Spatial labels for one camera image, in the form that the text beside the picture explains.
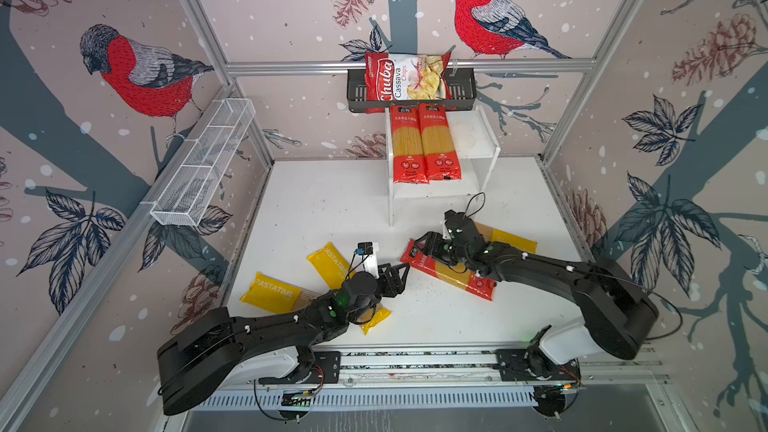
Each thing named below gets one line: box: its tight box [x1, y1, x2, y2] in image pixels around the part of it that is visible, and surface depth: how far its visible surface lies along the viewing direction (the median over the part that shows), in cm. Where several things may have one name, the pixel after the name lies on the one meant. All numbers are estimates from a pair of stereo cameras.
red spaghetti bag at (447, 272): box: [400, 239, 497, 301], surface depth 88 cm
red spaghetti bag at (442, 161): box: [418, 103, 462, 181], surface depth 77 cm
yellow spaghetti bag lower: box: [240, 272, 322, 314], surface depth 87 cm
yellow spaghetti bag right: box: [474, 222, 538, 254], surface depth 99 cm
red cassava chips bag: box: [365, 52, 453, 114], surface depth 89 cm
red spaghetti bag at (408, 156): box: [390, 105, 430, 185], surface depth 76 cm
